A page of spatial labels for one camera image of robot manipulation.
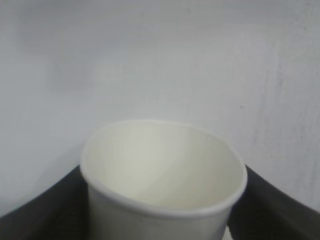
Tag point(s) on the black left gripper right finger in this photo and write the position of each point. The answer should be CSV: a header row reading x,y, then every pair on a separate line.
x,y
275,215

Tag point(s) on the white paper cup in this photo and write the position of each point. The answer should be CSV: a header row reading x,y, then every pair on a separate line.
x,y
162,162

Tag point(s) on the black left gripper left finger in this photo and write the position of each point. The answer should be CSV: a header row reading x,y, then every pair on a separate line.
x,y
45,217

